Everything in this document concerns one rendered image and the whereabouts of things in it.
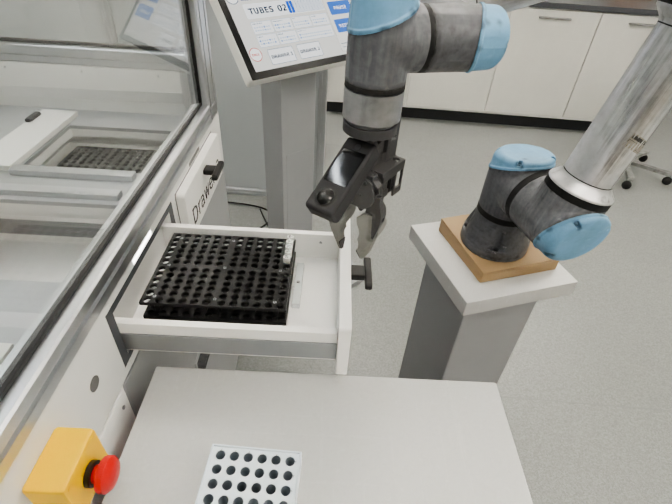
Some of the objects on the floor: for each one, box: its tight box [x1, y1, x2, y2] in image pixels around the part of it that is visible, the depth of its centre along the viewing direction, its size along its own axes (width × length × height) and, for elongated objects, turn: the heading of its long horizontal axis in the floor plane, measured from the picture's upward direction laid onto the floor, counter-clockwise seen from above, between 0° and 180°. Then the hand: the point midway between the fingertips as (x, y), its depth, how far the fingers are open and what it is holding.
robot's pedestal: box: [398, 221, 578, 384], centre depth 128 cm, size 30×30×76 cm
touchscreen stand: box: [261, 72, 364, 289], centre depth 177 cm, size 50×45×102 cm
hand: (349, 248), depth 69 cm, fingers open, 3 cm apart
